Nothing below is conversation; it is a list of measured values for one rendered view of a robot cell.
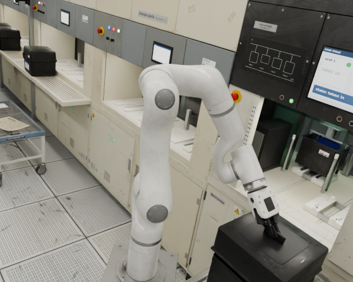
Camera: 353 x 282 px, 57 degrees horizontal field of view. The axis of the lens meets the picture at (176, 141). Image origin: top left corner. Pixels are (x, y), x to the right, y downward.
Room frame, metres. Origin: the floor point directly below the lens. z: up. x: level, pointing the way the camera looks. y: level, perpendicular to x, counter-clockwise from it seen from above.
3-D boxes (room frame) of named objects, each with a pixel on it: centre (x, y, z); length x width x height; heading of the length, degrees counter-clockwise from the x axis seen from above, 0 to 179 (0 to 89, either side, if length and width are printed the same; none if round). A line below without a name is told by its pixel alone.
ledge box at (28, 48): (3.33, 1.55, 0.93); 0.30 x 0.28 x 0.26; 41
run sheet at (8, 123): (2.69, 1.55, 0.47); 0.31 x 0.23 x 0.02; 65
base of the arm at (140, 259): (0.96, 0.05, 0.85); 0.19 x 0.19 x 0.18
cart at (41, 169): (2.84, 1.65, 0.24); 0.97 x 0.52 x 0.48; 46
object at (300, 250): (0.93, -0.39, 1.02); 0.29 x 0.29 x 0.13; 43
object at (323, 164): (1.86, -0.90, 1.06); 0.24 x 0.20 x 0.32; 44
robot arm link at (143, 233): (0.99, 0.06, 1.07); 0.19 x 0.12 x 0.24; 17
